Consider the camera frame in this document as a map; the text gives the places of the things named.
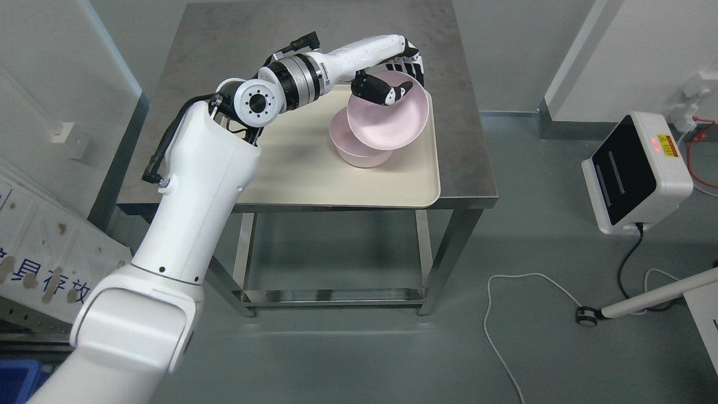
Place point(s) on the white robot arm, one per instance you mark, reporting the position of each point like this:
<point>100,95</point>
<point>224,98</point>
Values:
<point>135,326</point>

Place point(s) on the white stand leg with caster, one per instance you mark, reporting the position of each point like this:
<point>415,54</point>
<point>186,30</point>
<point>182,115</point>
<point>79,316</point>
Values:
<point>590,317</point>

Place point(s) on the pink bowl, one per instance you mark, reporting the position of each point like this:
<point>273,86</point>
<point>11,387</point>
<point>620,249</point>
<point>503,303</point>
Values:
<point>393,127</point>
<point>348,146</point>

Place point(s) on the white wall bracket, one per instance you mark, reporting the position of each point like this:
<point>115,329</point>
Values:
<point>61,134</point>

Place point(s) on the white black box device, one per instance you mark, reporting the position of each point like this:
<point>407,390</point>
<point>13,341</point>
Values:
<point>637,176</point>

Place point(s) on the white sign board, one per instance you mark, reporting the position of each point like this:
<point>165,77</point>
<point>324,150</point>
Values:
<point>52,258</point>

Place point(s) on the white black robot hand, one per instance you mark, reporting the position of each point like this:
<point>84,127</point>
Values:
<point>351,64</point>

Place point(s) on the white wall socket plug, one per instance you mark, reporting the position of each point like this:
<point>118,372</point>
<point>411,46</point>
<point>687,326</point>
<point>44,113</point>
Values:
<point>697,89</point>

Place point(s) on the beige plastic tray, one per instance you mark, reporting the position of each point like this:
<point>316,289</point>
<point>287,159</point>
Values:
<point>300,166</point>

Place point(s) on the stainless steel table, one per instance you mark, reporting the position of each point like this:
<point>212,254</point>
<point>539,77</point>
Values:
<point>215,40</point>

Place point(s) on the blue bin bottom left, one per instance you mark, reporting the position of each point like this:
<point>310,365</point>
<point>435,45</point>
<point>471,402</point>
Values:
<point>20,379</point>

